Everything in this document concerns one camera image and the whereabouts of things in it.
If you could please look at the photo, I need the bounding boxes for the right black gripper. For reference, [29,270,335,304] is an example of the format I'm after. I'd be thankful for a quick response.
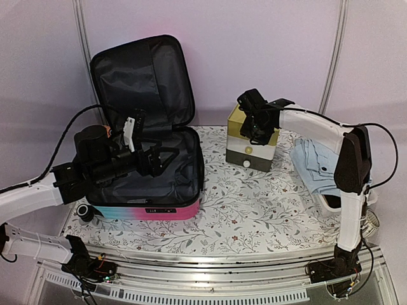
[241,116,275,145]

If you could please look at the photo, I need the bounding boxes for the black garment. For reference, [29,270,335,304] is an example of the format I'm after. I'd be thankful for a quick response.
[322,195,341,209]

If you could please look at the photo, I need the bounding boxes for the pale blue garment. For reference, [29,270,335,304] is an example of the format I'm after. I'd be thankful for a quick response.
[289,138,373,195]

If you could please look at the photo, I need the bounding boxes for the right metal wall post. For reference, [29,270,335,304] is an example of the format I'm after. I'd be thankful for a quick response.
[318,0,349,114]

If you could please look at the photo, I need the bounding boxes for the left metal wall post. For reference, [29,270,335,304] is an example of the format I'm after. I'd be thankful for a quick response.
[72,0,92,67]

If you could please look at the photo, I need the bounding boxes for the metal wall post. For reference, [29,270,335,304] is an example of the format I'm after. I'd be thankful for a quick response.
[318,0,349,114]
[72,0,92,67]

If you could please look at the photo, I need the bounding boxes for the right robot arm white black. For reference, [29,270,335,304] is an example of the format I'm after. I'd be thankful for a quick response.
[237,88,372,277]

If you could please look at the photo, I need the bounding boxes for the floral white tablecloth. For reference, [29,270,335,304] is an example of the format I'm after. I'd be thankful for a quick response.
[63,126,340,256]

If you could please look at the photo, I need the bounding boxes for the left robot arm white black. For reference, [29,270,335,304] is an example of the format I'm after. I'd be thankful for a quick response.
[1,125,179,276]

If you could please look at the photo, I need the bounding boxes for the white plastic mesh basket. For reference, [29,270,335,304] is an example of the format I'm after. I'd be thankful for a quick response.
[311,190,378,218]

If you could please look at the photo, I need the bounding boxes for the aluminium front rail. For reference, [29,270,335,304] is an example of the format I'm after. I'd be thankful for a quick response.
[29,246,397,304]

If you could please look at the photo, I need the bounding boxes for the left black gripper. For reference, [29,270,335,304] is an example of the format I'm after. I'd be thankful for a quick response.
[91,137,180,184]

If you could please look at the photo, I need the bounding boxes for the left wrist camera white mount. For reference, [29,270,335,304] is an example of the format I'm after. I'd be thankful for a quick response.
[123,109,146,153]

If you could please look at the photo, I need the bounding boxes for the pink and teal kids suitcase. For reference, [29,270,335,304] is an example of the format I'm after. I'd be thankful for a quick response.
[86,34,205,220]

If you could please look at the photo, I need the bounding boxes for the yellow and white storage box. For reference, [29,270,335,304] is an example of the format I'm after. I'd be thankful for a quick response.
[226,105,279,172]

